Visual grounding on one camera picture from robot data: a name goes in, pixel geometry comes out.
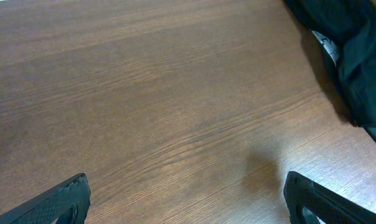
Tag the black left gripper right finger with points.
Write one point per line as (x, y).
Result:
(308, 202)

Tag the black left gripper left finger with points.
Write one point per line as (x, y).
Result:
(67, 202)

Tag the black garment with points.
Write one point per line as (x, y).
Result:
(351, 25)

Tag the white patterned garment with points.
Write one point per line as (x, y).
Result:
(329, 46)

